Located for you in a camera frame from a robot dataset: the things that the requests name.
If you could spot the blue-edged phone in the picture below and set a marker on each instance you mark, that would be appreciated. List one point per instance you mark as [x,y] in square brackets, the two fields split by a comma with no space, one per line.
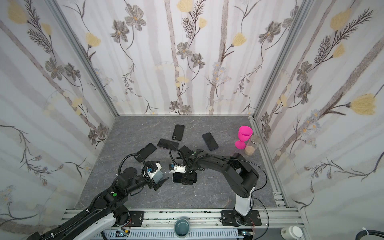
[210,141]
[177,177]

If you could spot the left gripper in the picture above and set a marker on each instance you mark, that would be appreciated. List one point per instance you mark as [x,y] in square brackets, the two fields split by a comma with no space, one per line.
[151,184]

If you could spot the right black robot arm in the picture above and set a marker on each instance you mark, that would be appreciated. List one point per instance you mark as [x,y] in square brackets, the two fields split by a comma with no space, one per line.
[238,172]

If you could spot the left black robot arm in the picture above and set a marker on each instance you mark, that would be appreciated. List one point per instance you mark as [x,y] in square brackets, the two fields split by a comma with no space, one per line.
[107,207]

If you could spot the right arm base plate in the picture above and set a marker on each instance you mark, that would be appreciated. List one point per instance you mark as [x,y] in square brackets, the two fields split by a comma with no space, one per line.
[230,218]

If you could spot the blue-edged phone front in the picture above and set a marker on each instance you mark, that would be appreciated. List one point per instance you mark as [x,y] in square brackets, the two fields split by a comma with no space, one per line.
[177,177]

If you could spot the aluminium front rail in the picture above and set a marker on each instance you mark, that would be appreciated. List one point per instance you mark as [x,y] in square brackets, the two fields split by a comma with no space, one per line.
[210,218]

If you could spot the teal round cup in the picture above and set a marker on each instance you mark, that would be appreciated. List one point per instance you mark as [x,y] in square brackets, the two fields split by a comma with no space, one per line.
[182,228]

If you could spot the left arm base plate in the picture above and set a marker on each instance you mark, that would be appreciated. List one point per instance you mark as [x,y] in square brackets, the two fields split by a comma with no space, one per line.
[132,219]

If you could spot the pink plastic goblet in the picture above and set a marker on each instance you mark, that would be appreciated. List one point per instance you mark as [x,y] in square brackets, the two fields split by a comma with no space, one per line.
[244,134]

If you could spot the black phone case left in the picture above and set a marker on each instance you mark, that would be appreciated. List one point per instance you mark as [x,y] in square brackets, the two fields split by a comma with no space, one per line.
[147,151]

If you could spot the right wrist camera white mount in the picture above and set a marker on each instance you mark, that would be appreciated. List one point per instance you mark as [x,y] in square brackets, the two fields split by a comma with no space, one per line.
[177,168]

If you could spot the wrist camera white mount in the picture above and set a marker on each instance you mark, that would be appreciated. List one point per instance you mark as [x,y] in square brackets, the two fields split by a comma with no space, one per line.
[152,169]
[177,168]

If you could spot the purple-edged phone centre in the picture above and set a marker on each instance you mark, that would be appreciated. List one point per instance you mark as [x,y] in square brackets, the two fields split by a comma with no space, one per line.
[166,144]

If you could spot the white slotted cable duct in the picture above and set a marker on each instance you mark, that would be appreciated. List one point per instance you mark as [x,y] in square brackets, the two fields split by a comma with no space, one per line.
[169,234]

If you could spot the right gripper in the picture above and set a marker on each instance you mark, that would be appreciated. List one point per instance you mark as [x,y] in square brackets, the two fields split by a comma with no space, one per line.
[186,174]

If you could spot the black case upper centre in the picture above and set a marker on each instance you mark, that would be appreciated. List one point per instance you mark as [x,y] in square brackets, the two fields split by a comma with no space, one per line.
[178,132]

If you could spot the white bottle bottom right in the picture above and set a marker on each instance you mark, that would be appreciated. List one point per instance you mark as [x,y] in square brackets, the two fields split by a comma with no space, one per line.
[291,233]

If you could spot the blue-edged phone upper right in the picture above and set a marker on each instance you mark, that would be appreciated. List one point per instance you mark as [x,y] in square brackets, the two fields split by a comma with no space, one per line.
[210,141]

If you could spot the clear jar with cork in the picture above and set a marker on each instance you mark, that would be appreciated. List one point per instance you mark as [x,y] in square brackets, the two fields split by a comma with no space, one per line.
[252,145]

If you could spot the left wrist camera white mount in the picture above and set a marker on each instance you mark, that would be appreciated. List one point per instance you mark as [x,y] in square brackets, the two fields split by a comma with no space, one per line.
[152,169]

